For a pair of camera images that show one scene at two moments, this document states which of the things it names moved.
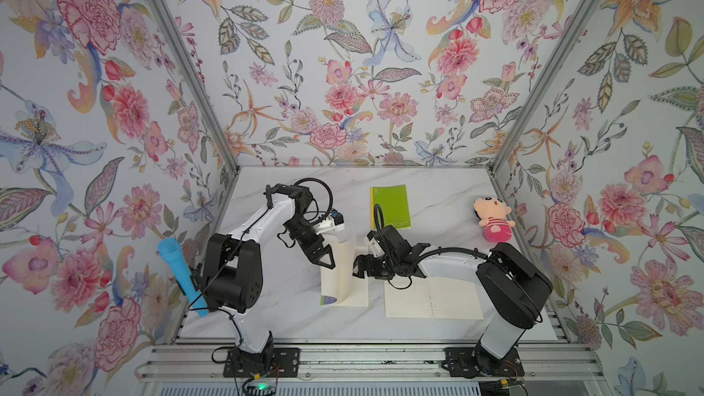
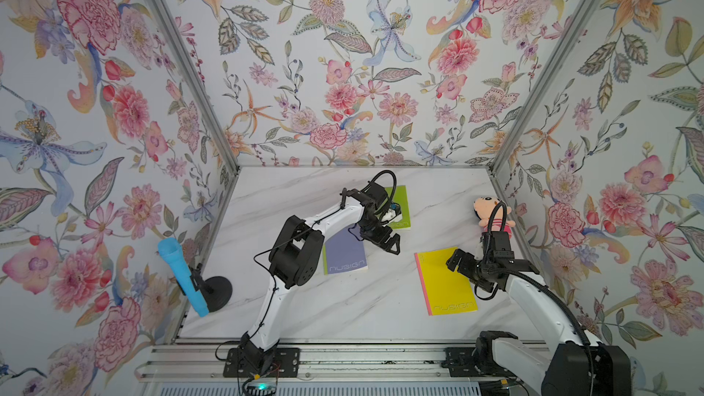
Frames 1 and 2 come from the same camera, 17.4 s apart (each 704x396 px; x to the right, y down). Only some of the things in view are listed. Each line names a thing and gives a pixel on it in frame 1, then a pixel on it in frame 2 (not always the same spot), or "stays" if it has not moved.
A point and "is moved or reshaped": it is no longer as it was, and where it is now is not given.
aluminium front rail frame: [366, 363] stays
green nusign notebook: [393, 201] stays
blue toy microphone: [170, 247] stays
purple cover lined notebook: [339, 287] is moved or reshaped
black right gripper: [370, 269] to [463, 267]
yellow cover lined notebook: [434, 298] is moved or reshaped
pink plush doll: [492, 213] stays
